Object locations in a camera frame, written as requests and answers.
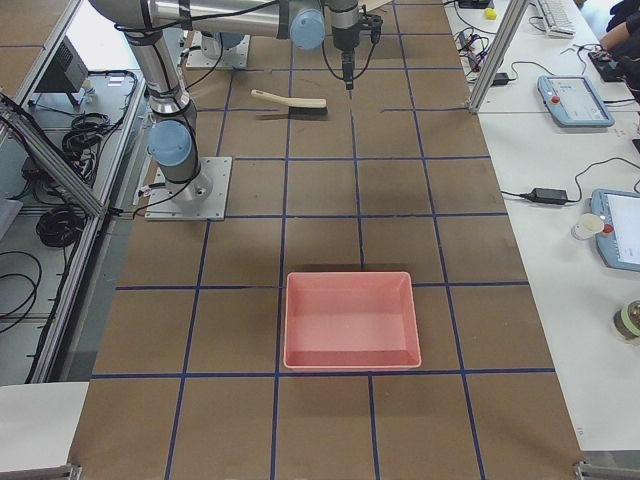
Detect tape roll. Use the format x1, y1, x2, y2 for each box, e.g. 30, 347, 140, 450
614, 300, 640, 340

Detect white keyboard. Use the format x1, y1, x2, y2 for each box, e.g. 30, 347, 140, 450
533, 0, 575, 38

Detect pink plastic bin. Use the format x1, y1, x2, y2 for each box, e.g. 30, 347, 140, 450
283, 272, 422, 372

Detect aluminium frame post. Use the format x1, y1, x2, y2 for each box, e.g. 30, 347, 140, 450
467, 0, 528, 114

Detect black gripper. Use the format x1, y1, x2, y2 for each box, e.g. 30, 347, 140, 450
341, 12, 384, 90

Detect cream hand brush black bristles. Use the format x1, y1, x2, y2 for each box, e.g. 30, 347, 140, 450
250, 89, 328, 120

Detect teach pendant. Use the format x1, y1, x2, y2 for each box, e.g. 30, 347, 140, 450
590, 189, 639, 272
537, 75, 615, 128

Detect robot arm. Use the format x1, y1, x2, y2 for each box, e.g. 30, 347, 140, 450
92, 1, 383, 208

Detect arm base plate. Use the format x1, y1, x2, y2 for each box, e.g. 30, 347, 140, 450
144, 157, 233, 221
185, 32, 250, 70

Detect small yellow object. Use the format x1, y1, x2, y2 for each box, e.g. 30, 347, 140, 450
484, 8, 497, 20

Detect far teach pendant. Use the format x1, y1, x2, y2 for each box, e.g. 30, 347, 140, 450
537, 75, 615, 128

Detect black power adapter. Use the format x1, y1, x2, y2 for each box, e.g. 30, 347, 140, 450
528, 187, 569, 205

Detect white paper cup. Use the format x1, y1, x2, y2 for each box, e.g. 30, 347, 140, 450
571, 213, 604, 240

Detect near teach pendant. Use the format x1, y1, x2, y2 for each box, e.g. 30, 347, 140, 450
590, 189, 639, 272

